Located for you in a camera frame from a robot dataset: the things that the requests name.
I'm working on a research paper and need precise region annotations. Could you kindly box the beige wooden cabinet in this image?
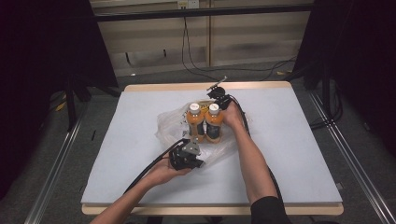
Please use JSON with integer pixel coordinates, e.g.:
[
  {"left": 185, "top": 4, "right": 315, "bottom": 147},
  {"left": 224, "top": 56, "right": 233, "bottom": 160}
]
[{"left": 89, "top": 0, "right": 314, "bottom": 77}]

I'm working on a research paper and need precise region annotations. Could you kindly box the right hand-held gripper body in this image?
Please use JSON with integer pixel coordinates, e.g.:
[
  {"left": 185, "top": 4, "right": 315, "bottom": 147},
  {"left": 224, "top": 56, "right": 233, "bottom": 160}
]
[{"left": 205, "top": 76, "right": 233, "bottom": 111}]

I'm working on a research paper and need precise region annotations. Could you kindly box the black floor cable bundle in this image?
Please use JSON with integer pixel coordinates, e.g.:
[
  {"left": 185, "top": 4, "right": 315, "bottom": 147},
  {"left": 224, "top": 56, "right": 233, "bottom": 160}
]
[{"left": 309, "top": 78, "right": 344, "bottom": 131}]

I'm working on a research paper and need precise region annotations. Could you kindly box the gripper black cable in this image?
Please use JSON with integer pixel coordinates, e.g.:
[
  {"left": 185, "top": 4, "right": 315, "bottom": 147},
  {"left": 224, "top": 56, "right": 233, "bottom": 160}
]
[
  {"left": 123, "top": 137, "right": 190, "bottom": 196},
  {"left": 229, "top": 94, "right": 285, "bottom": 204}
]

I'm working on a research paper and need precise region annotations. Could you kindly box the person's right hand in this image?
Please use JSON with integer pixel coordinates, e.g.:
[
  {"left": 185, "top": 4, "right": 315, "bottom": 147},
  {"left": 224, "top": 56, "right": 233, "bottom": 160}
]
[{"left": 222, "top": 101, "right": 247, "bottom": 130}]

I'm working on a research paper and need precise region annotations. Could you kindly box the orange juice bottle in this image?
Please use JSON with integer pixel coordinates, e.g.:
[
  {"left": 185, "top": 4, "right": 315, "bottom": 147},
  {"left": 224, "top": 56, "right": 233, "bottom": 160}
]
[
  {"left": 204, "top": 103, "right": 225, "bottom": 145},
  {"left": 185, "top": 103, "right": 206, "bottom": 144}
]

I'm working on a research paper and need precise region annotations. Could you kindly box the person's black sleeve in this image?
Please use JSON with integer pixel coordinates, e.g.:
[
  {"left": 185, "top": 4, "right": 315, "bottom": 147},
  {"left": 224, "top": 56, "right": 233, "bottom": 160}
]
[{"left": 249, "top": 195, "right": 293, "bottom": 224}]

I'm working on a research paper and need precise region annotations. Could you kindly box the metal floor rail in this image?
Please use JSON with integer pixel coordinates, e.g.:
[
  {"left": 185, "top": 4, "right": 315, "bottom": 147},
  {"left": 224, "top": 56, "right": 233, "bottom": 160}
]
[
  {"left": 23, "top": 104, "right": 92, "bottom": 224},
  {"left": 307, "top": 91, "right": 396, "bottom": 224}
]

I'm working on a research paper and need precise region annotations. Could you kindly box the person's left hand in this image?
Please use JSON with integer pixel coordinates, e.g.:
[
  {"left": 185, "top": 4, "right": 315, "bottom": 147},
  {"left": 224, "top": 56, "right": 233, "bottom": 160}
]
[{"left": 148, "top": 156, "right": 192, "bottom": 188}]

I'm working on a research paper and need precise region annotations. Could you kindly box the black curtain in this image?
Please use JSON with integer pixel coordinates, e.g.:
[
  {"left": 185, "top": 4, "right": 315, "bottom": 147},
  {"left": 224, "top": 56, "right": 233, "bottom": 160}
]
[
  {"left": 0, "top": 0, "right": 120, "bottom": 201},
  {"left": 291, "top": 0, "right": 396, "bottom": 150}
]

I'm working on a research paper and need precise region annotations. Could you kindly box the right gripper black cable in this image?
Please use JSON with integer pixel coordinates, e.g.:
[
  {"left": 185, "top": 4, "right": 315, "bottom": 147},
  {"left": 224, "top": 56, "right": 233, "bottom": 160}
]
[{"left": 229, "top": 94, "right": 285, "bottom": 204}]

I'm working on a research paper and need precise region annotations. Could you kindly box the black hanging cable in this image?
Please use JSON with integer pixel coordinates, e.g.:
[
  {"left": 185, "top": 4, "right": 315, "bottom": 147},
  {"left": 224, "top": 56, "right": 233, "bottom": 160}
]
[
  {"left": 180, "top": 16, "right": 219, "bottom": 82},
  {"left": 185, "top": 17, "right": 298, "bottom": 73}
]

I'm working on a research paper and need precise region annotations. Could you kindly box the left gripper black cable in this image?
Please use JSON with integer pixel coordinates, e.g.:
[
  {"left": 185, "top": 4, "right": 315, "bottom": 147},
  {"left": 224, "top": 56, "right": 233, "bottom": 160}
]
[{"left": 123, "top": 137, "right": 190, "bottom": 196}]

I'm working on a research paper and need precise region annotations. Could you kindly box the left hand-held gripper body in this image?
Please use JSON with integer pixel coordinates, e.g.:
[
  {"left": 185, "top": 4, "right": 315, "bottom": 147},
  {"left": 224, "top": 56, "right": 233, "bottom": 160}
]
[{"left": 169, "top": 138, "right": 202, "bottom": 172}]

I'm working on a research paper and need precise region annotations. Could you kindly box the black metal stand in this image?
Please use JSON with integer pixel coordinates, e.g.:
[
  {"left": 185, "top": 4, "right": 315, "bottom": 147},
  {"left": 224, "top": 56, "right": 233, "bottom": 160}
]
[{"left": 64, "top": 73, "right": 79, "bottom": 133}]

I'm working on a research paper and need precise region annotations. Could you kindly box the white wall socket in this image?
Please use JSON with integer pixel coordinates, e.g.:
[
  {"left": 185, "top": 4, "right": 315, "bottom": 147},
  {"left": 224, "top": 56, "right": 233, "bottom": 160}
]
[{"left": 177, "top": 0, "right": 200, "bottom": 9}]

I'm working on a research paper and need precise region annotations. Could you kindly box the clear plastic bag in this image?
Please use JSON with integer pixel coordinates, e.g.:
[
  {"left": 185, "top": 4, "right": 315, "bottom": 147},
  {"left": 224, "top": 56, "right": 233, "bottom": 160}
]
[{"left": 154, "top": 99, "right": 245, "bottom": 170}]

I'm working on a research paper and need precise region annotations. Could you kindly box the black horizontal bar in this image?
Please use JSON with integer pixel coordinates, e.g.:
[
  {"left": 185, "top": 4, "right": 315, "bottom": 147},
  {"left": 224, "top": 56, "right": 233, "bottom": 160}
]
[{"left": 92, "top": 4, "right": 316, "bottom": 22}]

